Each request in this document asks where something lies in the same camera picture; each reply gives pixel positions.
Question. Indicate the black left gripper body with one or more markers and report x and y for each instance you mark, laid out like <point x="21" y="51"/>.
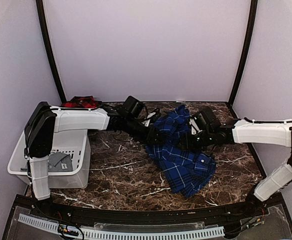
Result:
<point x="145" y="136"/>

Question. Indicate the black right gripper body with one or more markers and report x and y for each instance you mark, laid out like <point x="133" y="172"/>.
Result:
<point x="196" y="144"/>

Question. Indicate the blue plaid long sleeve shirt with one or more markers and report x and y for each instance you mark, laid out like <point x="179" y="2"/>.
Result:
<point x="186" y="171"/>

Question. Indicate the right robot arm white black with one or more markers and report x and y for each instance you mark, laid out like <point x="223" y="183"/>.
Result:
<point x="207" y="130"/>

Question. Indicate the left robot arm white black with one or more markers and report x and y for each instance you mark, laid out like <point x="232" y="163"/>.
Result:
<point x="46" y="121"/>

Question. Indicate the white plastic laundry basket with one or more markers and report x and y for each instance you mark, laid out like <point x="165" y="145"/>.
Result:
<point x="74" y="143"/>

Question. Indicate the red black plaid folded shirt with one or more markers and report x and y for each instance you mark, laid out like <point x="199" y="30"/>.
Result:
<point x="87" y="102"/>

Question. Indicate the grey shirt in basket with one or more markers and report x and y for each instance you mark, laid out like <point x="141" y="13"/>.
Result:
<point x="60" y="162"/>

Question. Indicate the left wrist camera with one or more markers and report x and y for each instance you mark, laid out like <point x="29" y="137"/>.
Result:
<point x="152" y="117"/>

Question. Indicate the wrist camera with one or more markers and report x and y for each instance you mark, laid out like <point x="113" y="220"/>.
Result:
<point x="152" y="117"/>
<point x="194" y="129"/>

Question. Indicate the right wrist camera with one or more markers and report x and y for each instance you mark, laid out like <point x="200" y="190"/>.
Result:
<point x="194" y="129"/>

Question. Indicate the white slotted cable duct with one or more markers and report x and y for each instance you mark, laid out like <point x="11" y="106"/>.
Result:
<point x="107" y="231"/>

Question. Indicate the black front rail base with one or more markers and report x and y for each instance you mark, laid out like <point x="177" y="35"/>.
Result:
<point x="227" y="215"/>

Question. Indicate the black corner frame post right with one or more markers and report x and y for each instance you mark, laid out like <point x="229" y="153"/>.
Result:
<point x="245" y="51"/>

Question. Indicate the black corner frame post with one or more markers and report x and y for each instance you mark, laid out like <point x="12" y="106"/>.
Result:
<point x="49" y="50"/>
<point x="245" y="51"/>

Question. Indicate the black corner frame post left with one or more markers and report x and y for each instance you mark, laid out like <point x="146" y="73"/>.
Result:
<point x="49" y="50"/>

